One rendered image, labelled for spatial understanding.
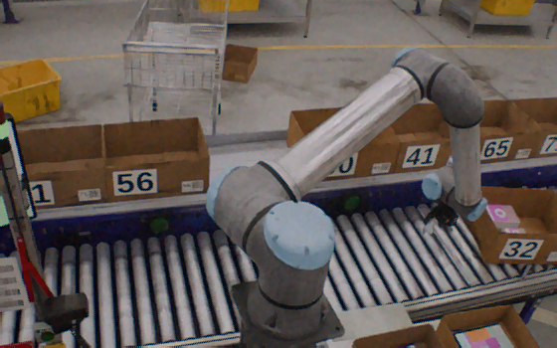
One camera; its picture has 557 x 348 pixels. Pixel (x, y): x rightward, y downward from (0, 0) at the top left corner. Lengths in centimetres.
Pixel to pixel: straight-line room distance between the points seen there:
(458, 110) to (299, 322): 67
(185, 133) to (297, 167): 108
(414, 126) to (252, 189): 155
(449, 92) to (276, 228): 59
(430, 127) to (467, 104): 128
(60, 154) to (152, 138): 39
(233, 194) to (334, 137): 28
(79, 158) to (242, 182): 120
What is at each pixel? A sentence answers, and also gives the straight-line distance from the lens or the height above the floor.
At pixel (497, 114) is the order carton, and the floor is 96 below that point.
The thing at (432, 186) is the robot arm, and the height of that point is 113.
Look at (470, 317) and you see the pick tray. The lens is 199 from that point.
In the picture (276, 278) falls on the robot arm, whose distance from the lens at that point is 115.
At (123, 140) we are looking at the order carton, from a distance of 228.
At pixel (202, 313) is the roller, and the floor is 75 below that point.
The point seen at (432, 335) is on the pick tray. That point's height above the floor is 82.
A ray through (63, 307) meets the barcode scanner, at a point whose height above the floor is 109.
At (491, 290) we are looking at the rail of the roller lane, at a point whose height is 74.
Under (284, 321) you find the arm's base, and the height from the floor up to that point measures 127.
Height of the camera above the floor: 224
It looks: 36 degrees down
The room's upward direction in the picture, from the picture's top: 7 degrees clockwise
